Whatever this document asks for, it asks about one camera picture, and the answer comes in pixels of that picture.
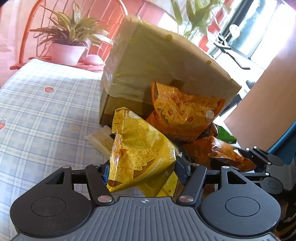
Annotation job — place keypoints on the yellow snack packet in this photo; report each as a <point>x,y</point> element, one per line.
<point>138,148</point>

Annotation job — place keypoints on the brown cardboard box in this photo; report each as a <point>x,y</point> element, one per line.
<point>161,60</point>

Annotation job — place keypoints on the orange cheese print snack packet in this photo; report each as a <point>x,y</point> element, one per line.
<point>185,109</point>

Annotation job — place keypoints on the printed backdrop cloth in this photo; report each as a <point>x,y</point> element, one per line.
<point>69,27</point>

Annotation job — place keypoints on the orange glossy snack packet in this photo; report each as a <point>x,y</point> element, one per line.
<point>215,150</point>

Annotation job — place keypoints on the window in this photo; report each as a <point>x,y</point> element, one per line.
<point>266,25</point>

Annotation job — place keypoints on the checked tablecloth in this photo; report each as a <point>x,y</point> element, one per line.
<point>46,111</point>

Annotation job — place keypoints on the dark patterned cloth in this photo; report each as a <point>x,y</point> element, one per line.
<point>288,220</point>

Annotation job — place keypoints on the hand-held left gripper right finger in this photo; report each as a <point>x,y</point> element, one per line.
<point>182,171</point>

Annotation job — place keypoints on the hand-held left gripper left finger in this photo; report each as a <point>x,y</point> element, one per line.
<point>94,182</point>

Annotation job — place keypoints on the green snack packet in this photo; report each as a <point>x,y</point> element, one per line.
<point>225,135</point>

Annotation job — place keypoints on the dark orange snack packet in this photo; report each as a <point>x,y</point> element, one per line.
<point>185,135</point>

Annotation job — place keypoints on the black exercise bike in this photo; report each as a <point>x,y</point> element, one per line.
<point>233,53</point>

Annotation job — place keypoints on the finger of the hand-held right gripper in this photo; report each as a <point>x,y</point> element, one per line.
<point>261,156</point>
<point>271,185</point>

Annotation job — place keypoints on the brown wooden panel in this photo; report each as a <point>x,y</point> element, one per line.
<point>261,104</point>

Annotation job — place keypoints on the white cracker packet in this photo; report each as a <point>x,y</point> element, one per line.
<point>101,140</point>

